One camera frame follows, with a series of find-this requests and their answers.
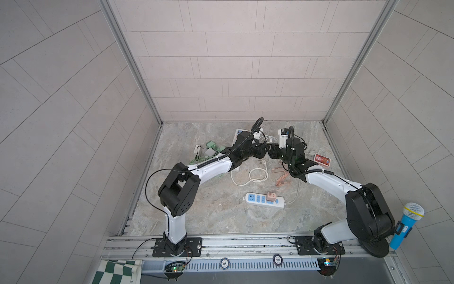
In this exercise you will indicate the red card box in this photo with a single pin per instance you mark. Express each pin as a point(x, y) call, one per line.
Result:
point(322, 160)

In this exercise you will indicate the green checkered cloth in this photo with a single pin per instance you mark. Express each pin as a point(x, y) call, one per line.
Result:
point(118, 272)

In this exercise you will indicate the short blue power strip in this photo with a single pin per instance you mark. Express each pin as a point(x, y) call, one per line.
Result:
point(261, 200)

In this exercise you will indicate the aluminium mounting rail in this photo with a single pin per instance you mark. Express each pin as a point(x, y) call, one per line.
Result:
point(231, 246)

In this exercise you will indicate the long multicolour power strip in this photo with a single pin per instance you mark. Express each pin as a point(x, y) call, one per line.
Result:
point(237, 133)

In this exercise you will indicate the white charger with cable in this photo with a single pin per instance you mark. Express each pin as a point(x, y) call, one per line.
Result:
point(270, 139)

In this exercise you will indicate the pink charger plug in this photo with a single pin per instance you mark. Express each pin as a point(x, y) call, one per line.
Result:
point(271, 197)

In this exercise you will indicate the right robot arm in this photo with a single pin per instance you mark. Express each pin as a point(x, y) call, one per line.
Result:
point(368, 217)

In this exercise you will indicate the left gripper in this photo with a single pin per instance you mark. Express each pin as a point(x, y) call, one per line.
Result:
point(258, 146)

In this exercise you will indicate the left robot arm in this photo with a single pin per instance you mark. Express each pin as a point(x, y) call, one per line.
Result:
point(178, 191)

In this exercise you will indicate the blue toy microphone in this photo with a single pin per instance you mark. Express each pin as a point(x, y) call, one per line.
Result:
point(412, 212)

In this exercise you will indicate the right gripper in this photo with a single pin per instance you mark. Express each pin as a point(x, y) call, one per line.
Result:
point(273, 150)

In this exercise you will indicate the green charger plug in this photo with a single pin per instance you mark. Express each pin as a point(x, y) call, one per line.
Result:
point(211, 145)

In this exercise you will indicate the black round microphone stand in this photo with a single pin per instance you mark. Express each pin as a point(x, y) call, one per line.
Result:
point(377, 249)

